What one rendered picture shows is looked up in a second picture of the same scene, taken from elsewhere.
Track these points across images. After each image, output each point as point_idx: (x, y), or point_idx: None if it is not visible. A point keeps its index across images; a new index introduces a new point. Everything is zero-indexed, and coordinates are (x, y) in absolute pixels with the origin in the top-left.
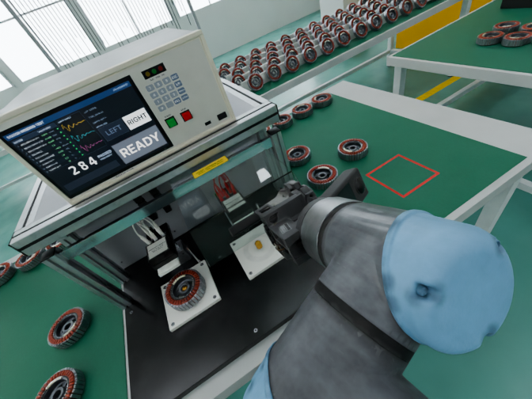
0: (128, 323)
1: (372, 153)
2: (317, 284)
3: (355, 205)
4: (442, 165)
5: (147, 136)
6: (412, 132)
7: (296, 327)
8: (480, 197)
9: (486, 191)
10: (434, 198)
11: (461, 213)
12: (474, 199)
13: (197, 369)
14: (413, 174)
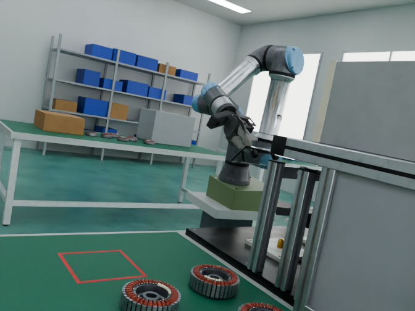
0: None
1: (115, 296)
2: (230, 99)
3: (221, 94)
4: (44, 257)
5: None
6: (6, 305)
7: (233, 101)
8: (51, 234)
9: (39, 234)
10: (92, 242)
11: (81, 232)
12: (58, 234)
13: None
14: (87, 260)
